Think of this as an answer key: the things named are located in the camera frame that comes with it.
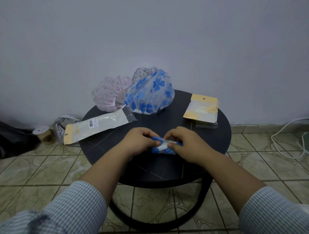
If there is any pink print shower cap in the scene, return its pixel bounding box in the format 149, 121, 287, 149
91, 75, 133, 113

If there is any person's left hand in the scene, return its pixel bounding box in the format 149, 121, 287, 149
120, 127, 162, 158

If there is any person's right hand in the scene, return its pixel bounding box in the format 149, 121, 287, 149
164, 126, 215, 166

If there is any black bag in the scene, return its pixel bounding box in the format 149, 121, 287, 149
0, 120, 40, 159

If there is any person's left forearm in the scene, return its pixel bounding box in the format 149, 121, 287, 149
0, 147, 136, 234

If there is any person's right forearm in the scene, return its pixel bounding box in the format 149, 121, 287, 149
202, 150, 309, 234

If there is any white cable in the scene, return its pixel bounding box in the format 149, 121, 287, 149
271, 117, 309, 159

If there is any cream packet with barcode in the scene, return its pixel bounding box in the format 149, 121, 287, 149
63, 106, 137, 145

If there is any black round side table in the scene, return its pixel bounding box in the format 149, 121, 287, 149
79, 89, 232, 233

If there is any stack of yellow small pouches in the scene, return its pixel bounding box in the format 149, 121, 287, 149
183, 94, 220, 124

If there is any blue flower shower cap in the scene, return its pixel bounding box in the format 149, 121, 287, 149
151, 136, 183, 155
124, 69, 175, 115

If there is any silver quilted handbag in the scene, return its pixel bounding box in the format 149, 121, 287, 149
52, 115, 82, 145

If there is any ribbon spool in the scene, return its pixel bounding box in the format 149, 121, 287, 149
32, 126, 55, 145

